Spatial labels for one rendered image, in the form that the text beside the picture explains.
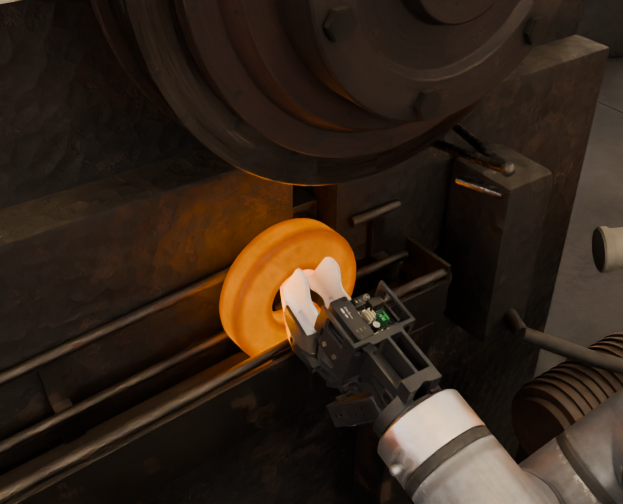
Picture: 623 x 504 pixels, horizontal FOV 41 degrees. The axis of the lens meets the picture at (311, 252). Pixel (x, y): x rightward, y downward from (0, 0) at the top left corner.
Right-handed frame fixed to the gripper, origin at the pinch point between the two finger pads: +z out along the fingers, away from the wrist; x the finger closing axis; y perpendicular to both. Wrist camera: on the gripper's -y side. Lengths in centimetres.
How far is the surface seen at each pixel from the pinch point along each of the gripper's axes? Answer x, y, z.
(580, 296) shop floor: -111, -83, 14
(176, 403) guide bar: 15.7, -5.0, -5.4
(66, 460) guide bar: 26.8, -5.8, -5.6
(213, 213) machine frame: 5.5, 4.8, 7.3
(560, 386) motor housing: -32.4, -18.2, -19.0
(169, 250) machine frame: 10.6, 2.4, 6.6
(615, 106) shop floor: -208, -100, 78
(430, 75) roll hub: -5.3, 27.4, -4.6
